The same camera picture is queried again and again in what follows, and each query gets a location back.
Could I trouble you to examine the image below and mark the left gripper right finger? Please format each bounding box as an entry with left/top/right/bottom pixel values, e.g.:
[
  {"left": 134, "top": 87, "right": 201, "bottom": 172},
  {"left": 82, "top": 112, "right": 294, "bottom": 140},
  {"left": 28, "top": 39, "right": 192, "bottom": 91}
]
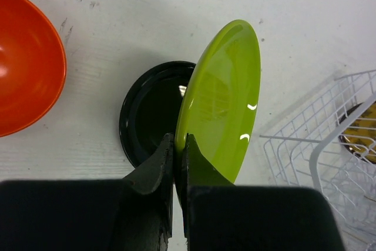
[{"left": 177, "top": 135, "right": 345, "bottom": 250}]

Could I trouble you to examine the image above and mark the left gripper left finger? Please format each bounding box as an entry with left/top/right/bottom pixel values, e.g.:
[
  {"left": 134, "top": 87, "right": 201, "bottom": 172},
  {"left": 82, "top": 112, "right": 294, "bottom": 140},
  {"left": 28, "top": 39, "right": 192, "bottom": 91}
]
[{"left": 1, "top": 134, "right": 173, "bottom": 250}]

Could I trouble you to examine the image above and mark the green plate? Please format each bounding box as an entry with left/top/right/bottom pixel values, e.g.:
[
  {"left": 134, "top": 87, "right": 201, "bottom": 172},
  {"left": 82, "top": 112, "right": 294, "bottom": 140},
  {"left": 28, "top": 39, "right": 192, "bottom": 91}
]
[{"left": 174, "top": 19, "right": 261, "bottom": 182}]

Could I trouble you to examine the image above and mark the yellow patterned plate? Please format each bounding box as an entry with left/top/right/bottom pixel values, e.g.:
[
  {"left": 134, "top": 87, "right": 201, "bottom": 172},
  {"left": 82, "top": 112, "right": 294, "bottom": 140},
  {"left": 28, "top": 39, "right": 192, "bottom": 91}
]
[{"left": 338, "top": 102, "right": 375, "bottom": 164}]

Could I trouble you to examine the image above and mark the black plate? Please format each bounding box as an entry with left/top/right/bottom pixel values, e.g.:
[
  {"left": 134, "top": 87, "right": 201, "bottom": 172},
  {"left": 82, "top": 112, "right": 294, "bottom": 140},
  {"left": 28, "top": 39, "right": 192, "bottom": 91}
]
[{"left": 119, "top": 61, "right": 196, "bottom": 168}]

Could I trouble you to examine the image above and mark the orange bowl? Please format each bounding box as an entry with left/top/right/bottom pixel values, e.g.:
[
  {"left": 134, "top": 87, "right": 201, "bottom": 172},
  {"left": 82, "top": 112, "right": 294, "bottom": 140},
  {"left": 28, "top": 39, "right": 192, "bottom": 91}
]
[{"left": 1, "top": 0, "right": 67, "bottom": 136}]

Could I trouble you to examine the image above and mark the white wire dish rack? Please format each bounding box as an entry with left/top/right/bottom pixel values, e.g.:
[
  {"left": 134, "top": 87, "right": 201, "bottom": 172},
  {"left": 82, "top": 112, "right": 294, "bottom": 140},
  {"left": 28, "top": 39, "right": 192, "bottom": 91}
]
[{"left": 261, "top": 70, "right": 375, "bottom": 250}]

